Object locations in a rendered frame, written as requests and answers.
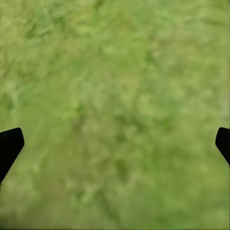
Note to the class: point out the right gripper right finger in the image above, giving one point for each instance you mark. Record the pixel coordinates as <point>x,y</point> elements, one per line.
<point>223,142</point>

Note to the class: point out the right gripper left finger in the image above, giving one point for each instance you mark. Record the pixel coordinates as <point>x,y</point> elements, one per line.
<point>11,143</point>

